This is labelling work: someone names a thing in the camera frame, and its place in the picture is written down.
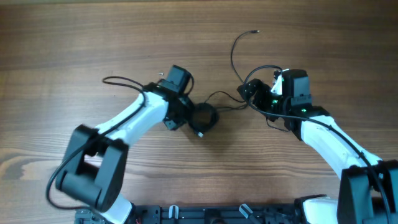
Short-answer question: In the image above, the black usb cable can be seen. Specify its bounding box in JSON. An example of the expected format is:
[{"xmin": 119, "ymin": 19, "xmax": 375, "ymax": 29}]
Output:
[{"xmin": 186, "ymin": 29, "xmax": 261, "ymax": 138}]

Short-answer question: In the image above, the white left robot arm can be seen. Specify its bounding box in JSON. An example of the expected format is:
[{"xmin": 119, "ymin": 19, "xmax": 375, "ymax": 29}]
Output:
[{"xmin": 47, "ymin": 65, "xmax": 194, "ymax": 223}]

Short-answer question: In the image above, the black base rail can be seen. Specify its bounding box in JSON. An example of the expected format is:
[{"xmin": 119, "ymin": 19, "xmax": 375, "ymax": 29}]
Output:
[{"xmin": 74, "ymin": 203, "xmax": 305, "ymax": 224}]

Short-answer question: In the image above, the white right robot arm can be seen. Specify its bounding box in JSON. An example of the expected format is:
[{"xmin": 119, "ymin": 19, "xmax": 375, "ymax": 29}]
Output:
[{"xmin": 237, "ymin": 67, "xmax": 397, "ymax": 223}]

